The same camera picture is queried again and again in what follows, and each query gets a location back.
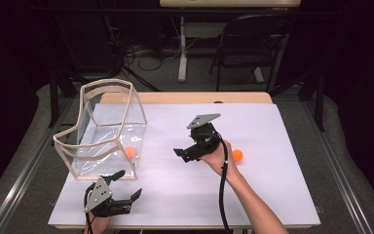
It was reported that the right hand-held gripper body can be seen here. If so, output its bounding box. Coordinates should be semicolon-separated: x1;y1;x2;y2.
186;112;222;161

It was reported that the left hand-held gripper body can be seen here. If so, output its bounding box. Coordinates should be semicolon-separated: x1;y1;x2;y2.
83;175;133;218

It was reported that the clear plastic container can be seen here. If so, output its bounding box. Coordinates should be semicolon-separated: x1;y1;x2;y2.
52;78;148;181

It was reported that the orange ping-pong ball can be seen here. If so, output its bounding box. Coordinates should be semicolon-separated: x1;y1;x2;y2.
232;148;244;163
124;145;137;159

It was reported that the person's right hand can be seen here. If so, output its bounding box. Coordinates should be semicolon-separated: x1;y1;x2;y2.
199;139;242;183

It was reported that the person's left hand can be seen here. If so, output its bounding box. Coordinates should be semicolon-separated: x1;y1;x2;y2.
83;214;111;234

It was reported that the wooden table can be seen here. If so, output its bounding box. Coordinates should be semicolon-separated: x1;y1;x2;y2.
48;91;321;230

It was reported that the black folding chair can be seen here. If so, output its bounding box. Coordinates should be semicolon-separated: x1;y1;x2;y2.
208;13;293;93

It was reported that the white table sheet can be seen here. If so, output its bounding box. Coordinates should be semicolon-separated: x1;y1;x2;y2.
48;102;321;227

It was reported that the white-legged desk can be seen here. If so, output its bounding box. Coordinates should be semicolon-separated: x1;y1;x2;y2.
159;0;301;84

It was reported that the black metal stand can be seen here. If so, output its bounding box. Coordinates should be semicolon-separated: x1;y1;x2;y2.
269;69;326;133
47;19;79;129

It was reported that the thin black left gripper cable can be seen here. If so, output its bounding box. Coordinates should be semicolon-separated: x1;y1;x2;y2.
83;183;95;234

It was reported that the thick black right gripper cable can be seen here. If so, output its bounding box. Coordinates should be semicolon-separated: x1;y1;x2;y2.
198;131;232;234

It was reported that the grey metal floor rail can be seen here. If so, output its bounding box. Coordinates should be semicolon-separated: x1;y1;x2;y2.
303;98;374;234
0;97;76;234

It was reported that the tangle of black floor cables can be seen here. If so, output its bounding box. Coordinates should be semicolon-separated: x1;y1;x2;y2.
123;38;181;72

